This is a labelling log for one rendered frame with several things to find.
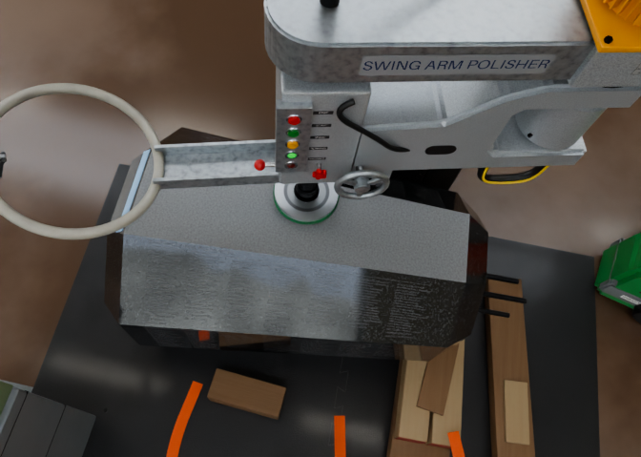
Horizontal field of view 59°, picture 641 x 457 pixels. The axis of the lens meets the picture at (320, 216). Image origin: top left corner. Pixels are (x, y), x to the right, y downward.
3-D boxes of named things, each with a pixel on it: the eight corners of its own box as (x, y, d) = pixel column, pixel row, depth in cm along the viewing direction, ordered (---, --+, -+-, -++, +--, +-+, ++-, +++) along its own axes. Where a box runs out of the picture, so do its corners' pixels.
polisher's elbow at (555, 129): (501, 104, 162) (529, 58, 144) (558, 88, 166) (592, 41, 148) (534, 159, 155) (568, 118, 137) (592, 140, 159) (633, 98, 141)
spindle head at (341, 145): (392, 122, 174) (429, 14, 134) (403, 186, 165) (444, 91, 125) (275, 125, 171) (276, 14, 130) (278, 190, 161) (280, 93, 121)
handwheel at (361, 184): (380, 170, 164) (390, 142, 150) (384, 201, 160) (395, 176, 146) (328, 172, 162) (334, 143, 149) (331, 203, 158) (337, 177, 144)
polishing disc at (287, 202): (346, 213, 187) (346, 212, 185) (283, 228, 183) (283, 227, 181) (327, 158, 195) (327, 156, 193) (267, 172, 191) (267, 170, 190)
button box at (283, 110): (305, 162, 151) (312, 97, 125) (305, 172, 149) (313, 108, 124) (275, 163, 150) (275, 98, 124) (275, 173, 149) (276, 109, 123)
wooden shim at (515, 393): (503, 380, 245) (505, 379, 244) (526, 383, 246) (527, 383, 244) (505, 442, 235) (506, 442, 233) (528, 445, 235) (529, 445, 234)
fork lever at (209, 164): (383, 133, 177) (385, 123, 172) (391, 188, 169) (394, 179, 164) (158, 143, 172) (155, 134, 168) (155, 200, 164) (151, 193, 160)
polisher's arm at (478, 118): (544, 128, 182) (630, 15, 138) (562, 192, 173) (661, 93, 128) (316, 134, 175) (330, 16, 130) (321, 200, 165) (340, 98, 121)
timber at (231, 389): (209, 401, 239) (206, 397, 228) (218, 372, 244) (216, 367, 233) (278, 420, 238) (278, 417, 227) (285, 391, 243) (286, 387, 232)
